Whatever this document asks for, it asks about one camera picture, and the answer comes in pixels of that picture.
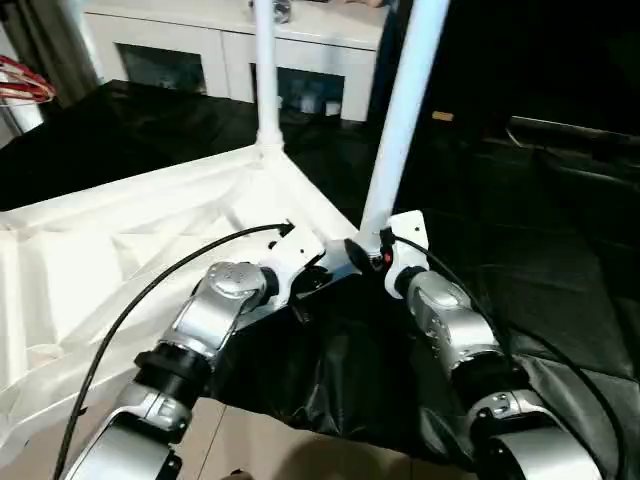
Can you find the white plastic table leg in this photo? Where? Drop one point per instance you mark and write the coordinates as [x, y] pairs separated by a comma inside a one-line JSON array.
[[267, 75], [405, 100]]

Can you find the white plastic table top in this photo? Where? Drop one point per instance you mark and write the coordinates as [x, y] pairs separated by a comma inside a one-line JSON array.
[[100, 240]]

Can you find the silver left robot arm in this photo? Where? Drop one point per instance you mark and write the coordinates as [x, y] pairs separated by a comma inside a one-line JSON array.
[[210, 310]]

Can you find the black work mat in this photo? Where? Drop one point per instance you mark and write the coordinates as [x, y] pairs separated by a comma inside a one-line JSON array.
[[525, 250]]

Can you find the plain white cup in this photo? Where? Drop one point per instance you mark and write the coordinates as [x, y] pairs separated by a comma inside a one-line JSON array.
[[330, 109]]

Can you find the small gold label plate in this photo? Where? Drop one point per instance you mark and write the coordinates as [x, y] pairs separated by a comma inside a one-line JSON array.
[[442, 116]]

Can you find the white patterned jug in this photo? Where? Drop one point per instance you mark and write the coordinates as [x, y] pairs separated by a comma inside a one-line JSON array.
[[307, 102]]

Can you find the black speaker cabinet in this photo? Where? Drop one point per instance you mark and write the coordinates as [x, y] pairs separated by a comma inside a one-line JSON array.
[[450, 50]]

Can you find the black flat monitor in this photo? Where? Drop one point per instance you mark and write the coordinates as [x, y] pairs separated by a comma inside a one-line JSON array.
[[575, 130]]

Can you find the beige plush toy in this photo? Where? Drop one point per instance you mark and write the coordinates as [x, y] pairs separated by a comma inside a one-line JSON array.
[[367, 2]]

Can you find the grey crumpled object on cabinet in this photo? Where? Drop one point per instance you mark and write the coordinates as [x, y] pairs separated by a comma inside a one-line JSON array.
[[282, 9]]

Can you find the white sideboard cabinet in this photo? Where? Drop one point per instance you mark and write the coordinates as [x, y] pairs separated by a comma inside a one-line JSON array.
[[200, 50]]

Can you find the white plastic bin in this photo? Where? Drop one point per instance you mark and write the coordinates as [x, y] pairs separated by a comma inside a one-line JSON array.
[[22, 117]]

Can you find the grey curtain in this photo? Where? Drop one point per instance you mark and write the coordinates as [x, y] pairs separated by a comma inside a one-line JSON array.
[[65, 50]]

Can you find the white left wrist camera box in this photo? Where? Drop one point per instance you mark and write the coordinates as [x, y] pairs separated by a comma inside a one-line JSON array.
[[300, 250]]

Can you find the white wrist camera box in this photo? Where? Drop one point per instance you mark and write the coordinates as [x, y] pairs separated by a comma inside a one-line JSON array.
[[300, 250], [407, 235]]

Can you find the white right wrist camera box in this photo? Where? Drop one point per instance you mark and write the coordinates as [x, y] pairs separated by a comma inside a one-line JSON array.
[[407, 235]]

